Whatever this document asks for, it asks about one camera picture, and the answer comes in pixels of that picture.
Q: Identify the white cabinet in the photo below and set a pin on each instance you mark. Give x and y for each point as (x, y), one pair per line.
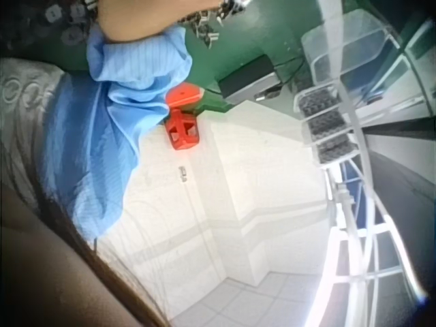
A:
(231, 204)

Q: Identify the red plastic table clamp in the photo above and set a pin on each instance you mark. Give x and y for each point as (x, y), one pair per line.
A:
(182, 117)

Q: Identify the black and silver box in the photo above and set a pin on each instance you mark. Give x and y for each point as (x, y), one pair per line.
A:
(247, 80)

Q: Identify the white rack with dark trays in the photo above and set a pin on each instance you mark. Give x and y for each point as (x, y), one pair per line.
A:
(337, 143)

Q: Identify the green table mat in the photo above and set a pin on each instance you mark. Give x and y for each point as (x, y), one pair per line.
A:
(259, 30)

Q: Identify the pile of small dark parts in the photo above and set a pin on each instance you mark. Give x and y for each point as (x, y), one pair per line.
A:
(207, 20)

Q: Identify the clear plastic bin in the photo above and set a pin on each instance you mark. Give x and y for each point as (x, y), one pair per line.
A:
(351, 56)

